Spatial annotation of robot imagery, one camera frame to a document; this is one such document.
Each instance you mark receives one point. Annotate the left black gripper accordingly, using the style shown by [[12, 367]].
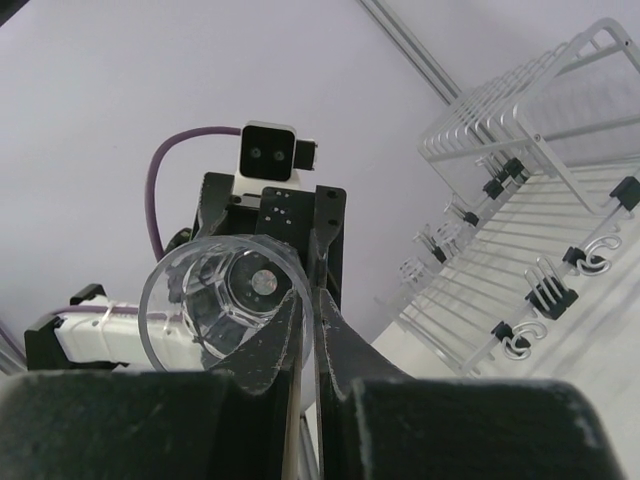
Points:
[[312, 222]]

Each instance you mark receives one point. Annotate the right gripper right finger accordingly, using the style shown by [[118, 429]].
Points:
[[377, 422]]

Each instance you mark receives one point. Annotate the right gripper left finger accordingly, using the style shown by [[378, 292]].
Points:
[[239, 421]]

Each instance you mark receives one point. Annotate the clear plastic cup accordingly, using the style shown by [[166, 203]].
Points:
[[211, 295]]

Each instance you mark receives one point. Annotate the clear acrylic dish rack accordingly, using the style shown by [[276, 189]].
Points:
[[542, 161]]

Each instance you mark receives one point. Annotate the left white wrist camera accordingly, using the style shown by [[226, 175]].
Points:
[[271, 155]]

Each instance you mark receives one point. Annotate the left aluminium frame post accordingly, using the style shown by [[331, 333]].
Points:
[[413, 50]]

